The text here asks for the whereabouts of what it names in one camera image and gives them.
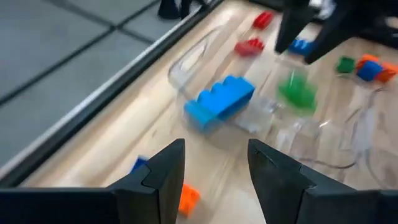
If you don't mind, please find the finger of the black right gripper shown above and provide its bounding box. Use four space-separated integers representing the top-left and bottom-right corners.
275 0 317 54
303 6 355 65

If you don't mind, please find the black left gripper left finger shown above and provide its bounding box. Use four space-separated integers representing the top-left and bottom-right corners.
108 138 186 224

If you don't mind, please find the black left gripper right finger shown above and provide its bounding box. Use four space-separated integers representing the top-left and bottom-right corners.
248 138 317 224

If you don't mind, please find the large blue toy brick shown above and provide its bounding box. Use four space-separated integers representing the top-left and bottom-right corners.
183 74 256 135
287 38 315 57

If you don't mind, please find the red toy brick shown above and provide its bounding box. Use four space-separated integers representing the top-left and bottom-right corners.
252 10 275 30
234 37 266 58

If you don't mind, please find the clear plastic bin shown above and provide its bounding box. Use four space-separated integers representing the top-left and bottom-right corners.
273 86 398 190
167 23 321 138

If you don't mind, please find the small orange toy brick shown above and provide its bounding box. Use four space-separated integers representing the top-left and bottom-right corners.
375 61 398 84
356 54 380 70
178 183 201 218

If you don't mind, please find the small green toy brick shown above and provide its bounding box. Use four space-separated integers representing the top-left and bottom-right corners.
335 55 356 75

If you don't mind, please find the large green toy brick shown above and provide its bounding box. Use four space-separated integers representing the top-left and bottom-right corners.
277 72 318 113

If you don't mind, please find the black stand pole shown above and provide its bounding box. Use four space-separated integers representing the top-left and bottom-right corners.
157 0 218 20

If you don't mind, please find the black aluminium table frame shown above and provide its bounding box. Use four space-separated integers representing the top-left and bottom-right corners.
0 0 224 189

